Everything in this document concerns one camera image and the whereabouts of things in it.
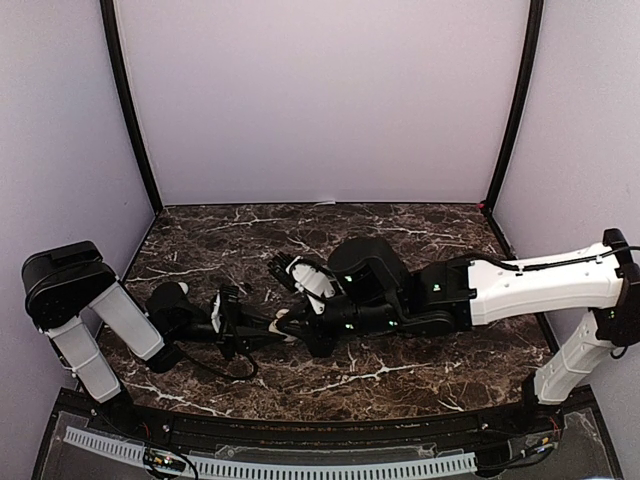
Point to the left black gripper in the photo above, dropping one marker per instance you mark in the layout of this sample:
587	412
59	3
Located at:
239	338

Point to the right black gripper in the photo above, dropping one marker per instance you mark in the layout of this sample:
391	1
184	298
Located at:
307	331

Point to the small white charging case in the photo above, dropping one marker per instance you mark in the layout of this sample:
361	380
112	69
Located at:
274	325

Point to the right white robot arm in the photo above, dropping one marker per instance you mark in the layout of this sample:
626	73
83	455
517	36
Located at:
475	290

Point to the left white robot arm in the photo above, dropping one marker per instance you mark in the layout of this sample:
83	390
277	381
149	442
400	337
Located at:
71	292

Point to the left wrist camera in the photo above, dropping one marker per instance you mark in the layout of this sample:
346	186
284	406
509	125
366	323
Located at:
225	310

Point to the white slotted cable duct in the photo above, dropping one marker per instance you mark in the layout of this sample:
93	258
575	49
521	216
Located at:
254	463

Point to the black front rail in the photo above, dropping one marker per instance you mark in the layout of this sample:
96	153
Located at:
476	429

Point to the right black frame post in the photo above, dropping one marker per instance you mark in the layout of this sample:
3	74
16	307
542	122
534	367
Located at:
525	70

